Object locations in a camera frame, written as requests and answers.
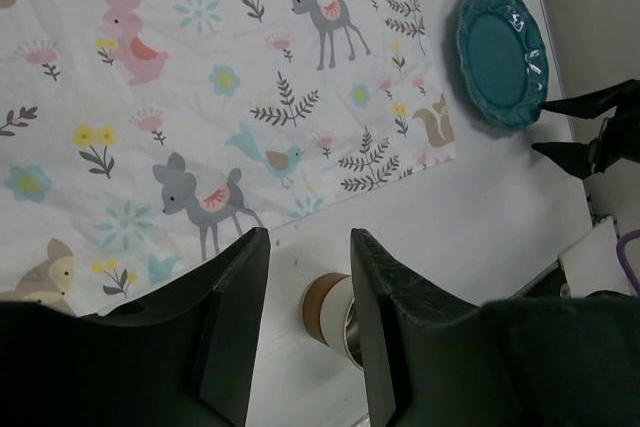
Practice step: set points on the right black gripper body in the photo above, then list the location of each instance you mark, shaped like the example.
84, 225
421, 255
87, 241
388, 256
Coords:
618, 138

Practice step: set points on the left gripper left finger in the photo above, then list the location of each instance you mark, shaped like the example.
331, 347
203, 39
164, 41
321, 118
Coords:
182, 355

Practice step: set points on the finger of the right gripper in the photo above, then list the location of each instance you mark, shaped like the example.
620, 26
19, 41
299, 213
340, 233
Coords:
576, 159
592, 105

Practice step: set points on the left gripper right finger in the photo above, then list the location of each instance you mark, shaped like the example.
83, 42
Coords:
433, 359

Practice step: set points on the stainless steel cup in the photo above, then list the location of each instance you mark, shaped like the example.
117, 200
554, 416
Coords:
328, 315

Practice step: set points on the teal scalloped plate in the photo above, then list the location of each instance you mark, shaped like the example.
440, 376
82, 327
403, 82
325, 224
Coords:
503, 61

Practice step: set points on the floral animal print cloth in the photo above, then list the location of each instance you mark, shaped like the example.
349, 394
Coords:
140, 138

